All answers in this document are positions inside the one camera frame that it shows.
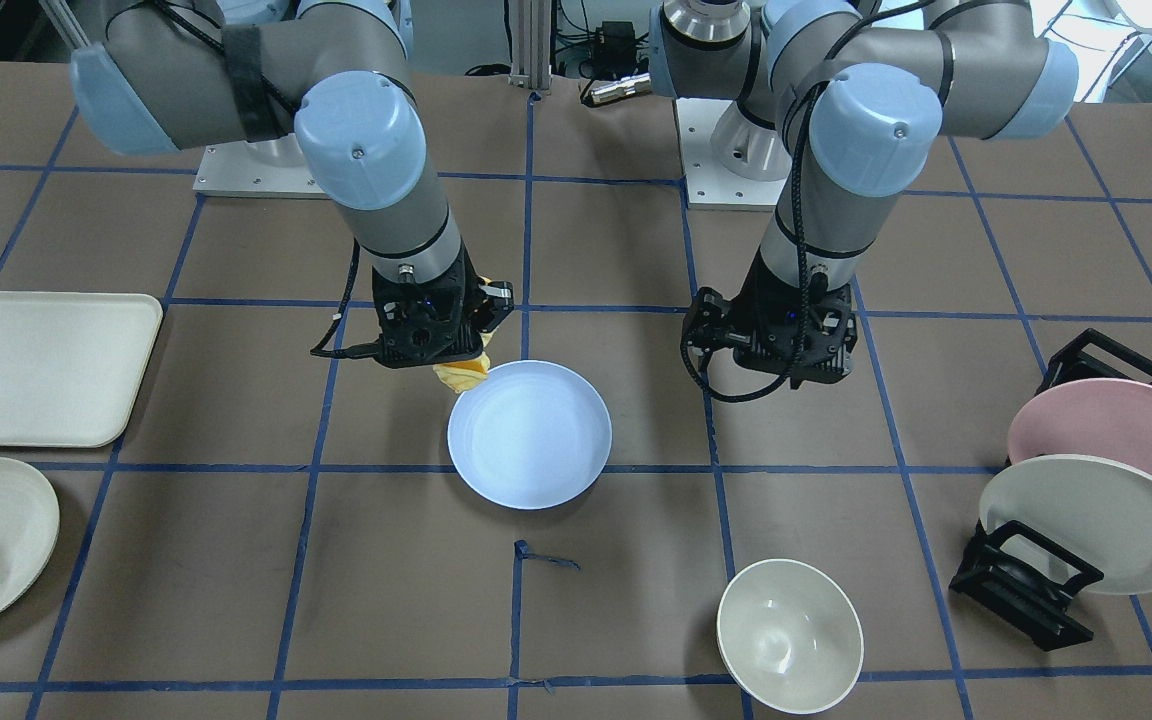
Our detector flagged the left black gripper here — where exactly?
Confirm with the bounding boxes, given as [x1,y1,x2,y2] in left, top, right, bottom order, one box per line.
[691,253,858,386]

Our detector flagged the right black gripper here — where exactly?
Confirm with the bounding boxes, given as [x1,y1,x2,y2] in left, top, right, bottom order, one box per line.
[371,249,515,369]

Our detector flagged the striped bread roll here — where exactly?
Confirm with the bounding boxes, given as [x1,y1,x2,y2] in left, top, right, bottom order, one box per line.
[431,350,492,395]

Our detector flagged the blue plate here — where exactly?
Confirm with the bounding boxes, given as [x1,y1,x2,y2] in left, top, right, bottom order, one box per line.
[445,361,613,511]

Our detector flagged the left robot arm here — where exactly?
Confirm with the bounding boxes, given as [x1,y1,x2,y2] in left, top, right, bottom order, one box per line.
[649,1,1079,389]

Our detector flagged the black plate rack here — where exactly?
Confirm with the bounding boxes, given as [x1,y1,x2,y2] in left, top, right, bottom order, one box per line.
[950,328,1152,651]

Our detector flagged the pink plate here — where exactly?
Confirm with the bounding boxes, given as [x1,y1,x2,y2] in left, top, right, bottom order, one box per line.
[1006,378,1152,475]

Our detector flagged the white plate in rack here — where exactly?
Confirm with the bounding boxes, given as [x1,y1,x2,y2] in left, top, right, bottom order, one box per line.
[979,454,1152,594]

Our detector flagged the silver cylindrical connector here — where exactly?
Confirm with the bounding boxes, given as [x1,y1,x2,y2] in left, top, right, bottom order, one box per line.
[579,71,652,108]

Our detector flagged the black device on desk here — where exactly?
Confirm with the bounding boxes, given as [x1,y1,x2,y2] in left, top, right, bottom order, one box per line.
[590,20,637,79]

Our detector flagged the white ceramic bowl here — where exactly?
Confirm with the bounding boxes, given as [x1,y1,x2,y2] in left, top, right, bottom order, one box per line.
[717,559,867,715]

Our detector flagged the white rectangular tray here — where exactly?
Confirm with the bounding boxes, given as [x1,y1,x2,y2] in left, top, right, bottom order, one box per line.
[0,291,164,448]

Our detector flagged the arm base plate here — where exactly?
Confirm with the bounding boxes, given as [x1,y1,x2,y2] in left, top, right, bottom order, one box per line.
[194,135,326,199]
[675,97,791,211]

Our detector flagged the aluminium frame post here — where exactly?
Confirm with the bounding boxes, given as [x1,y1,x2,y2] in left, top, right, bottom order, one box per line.
[506,0,558,97]

